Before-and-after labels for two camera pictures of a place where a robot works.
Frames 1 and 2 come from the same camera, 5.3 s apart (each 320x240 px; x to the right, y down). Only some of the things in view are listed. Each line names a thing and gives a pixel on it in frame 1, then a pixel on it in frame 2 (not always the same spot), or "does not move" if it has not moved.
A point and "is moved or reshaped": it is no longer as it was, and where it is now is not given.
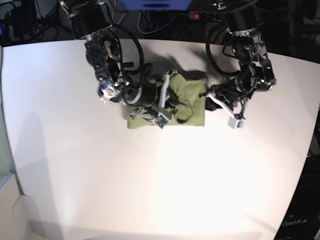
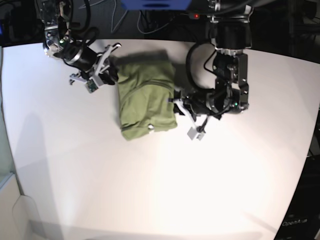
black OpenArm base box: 301,220 does not move
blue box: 156,5 does not move
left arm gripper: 234,98 -> 199,107
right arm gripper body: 151,96 -> 94,68
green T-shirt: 186,106 is moved or reshaped
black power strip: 195,15 does not move
